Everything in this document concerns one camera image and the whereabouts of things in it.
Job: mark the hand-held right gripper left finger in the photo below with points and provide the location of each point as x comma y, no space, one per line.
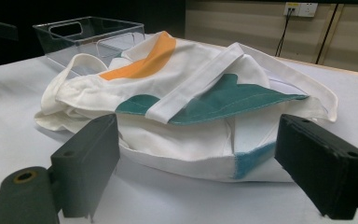
84,161

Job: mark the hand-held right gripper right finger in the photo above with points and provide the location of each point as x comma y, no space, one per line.
320,168

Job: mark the white canvas tote bag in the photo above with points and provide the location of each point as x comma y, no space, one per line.
183,146

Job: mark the clear plastic storage box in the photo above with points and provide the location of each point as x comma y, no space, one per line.
74,46

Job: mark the white wall socket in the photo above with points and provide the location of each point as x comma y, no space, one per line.
304,9

